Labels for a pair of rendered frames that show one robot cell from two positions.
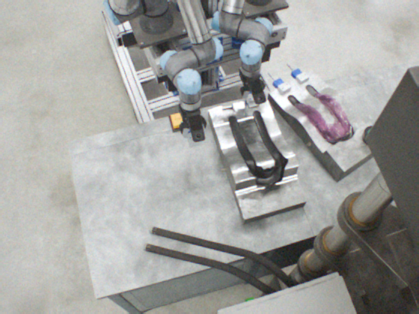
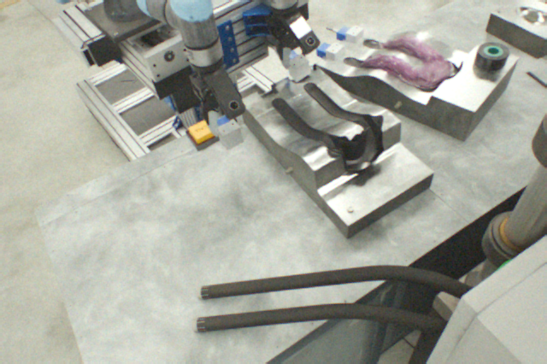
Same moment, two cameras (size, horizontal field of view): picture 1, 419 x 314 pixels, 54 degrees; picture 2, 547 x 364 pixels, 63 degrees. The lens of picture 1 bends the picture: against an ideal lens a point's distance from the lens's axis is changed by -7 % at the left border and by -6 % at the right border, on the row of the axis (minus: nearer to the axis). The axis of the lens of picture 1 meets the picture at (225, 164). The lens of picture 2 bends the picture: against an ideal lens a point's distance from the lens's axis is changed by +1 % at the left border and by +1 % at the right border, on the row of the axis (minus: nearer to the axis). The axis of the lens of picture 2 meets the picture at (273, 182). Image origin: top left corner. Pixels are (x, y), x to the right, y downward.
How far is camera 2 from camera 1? 0.73 m
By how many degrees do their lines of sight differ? 13
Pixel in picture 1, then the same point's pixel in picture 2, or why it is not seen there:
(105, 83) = (103, 167)
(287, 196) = (401, 174)
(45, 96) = (22, 204)
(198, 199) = (264, 226)
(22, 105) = not seen: outside the picture
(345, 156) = (464, 93)
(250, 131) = (308, 109)
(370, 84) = (449, 20)
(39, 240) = not seen: outside the picture
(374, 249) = not seen: outside the picture
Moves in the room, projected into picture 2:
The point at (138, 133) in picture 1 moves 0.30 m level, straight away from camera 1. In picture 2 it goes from (146, 166) to (109, 111)
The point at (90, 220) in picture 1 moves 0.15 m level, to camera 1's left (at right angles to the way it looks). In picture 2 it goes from (88, 314) to (20, 331)
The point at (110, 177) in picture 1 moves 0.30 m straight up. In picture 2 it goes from (114, 237) to (55, 158)
